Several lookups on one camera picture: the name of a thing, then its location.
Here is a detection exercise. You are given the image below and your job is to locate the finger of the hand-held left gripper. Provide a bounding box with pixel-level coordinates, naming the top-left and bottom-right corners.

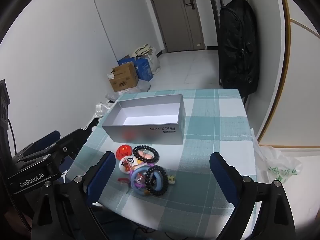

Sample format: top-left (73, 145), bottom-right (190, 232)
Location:
top-left (12, 131), bottom-right (61, 160)
top-left (20, 128), bottom-right (88, 165)

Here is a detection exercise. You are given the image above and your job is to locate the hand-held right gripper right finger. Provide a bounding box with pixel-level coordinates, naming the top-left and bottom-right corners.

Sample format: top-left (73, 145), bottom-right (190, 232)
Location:
top-left (209, 152), bottom-right (297, 240)

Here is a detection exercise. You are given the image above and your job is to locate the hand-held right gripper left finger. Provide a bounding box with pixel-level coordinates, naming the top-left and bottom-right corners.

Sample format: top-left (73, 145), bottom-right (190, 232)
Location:
top-left (30, 151), bottom-right (117, 240)

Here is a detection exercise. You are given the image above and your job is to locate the white round badge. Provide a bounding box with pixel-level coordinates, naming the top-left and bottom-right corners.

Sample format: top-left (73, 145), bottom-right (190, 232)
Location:
top-left (119, 156), bottom-right (138, 174)

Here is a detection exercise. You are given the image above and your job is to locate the red round badge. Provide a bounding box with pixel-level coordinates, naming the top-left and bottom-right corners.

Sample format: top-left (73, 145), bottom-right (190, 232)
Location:
top-left (115, 144), bottom-right (133, 159)

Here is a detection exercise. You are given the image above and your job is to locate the blue hair ring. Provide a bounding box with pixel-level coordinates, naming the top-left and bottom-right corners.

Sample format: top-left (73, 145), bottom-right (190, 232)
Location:
top-left (131, 166), bottom-right (162, 190)

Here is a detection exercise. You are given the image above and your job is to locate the purple hair ring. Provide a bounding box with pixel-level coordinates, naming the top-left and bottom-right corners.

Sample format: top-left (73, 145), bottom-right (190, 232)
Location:
top-left (130, 164), bottom-right (160, 195)

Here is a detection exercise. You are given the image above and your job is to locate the pink pig charm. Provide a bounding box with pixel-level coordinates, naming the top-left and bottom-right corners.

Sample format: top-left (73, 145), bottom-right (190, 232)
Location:
top-left (137, 151), bottom-right (154, 162)

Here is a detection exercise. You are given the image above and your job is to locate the black spiral hair tie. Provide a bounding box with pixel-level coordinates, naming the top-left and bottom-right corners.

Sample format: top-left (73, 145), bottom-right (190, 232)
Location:
top-left (132, 145), bottom-right (160, 163)
top-left (144, 165), bottom-right (168, 197)

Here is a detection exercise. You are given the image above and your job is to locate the grey cardboard box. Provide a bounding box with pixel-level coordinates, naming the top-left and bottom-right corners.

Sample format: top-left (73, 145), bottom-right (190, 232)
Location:
top-left (101, 94), bottom-right (186, 145)

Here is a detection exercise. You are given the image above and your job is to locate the crumpled clear plastic wrap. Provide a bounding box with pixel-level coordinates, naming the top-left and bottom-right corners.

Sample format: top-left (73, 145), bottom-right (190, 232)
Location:
top-left (94, 102), bottom-right (112, 118)

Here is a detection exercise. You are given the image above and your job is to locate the teal checked tablecloth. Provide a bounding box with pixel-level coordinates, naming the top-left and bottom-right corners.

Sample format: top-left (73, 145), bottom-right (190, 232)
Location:
top-left (66, 89), bottom-right (258, 233)

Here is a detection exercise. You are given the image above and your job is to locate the black speaker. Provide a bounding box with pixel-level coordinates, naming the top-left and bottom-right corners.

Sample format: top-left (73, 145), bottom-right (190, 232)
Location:
top-left (0, 79), bottom-right (12, 155)

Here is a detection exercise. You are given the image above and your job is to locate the white green-printed plastic bag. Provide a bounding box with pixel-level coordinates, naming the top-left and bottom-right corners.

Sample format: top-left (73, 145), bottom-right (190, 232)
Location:
top-left (250, 127), bottom-right (303, 188)

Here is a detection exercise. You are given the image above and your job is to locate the brown cardboard box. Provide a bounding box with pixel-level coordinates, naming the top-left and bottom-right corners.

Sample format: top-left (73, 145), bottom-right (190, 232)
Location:
top-left (109, 63), bottom-right (139, 92)

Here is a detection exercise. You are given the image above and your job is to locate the clear plastic bag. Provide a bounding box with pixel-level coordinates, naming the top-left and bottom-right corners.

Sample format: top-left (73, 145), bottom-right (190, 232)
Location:
top-left (105, 80), bottom-right (152, 102)

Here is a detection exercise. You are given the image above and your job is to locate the blue carton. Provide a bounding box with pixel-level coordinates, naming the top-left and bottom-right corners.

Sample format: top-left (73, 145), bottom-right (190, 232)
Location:
top-left (135, 58), bottom-right (153, 82)
top-left (117, 54), bottom-right (137, 67)

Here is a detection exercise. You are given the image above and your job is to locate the white canvas bag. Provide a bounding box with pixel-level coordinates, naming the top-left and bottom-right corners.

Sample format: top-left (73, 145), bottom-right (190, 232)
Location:
top-left (132, 44), bottom-right (160, 75)

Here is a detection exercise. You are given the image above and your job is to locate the white wood-framed sliding door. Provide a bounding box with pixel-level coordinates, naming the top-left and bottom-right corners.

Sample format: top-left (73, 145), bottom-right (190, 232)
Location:
top-left (257, 0), bottom-right (320, 148)

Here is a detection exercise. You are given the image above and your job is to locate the black backpack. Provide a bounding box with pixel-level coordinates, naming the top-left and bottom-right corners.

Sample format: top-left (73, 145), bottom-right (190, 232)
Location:
top-left (216, 0), bottom-right (259, 98)

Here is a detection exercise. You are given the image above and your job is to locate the grey door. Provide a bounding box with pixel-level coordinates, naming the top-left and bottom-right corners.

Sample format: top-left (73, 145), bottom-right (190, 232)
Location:
top-left (145, 0), bottom-right (204, 53)

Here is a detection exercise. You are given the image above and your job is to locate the black cable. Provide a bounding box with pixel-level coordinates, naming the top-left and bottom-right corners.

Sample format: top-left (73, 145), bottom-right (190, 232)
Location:
top-left (7, 120), bottom-right (17, 155)

